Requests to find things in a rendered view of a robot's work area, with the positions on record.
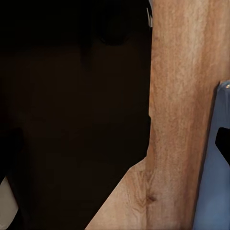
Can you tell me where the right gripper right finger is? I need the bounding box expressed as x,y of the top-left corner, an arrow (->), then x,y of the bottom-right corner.
215,127 -> 230,165

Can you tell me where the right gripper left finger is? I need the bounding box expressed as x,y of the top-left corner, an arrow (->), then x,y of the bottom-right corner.
0,127 -> 24,184

